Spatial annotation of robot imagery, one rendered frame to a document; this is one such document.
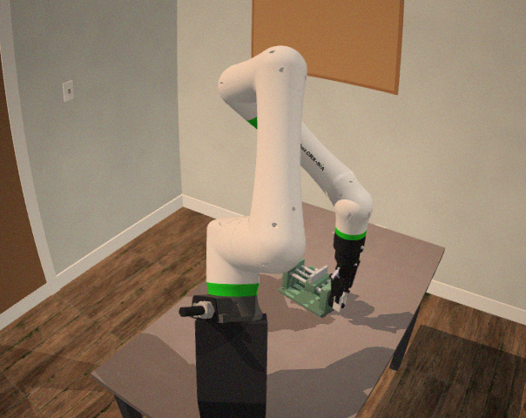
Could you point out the green clamp slide with handwheel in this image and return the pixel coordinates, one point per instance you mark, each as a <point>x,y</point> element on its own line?
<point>317,285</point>

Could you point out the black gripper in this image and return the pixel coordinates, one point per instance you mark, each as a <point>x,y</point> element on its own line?
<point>346,268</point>

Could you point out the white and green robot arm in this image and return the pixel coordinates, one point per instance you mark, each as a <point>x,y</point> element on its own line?
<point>273,240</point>

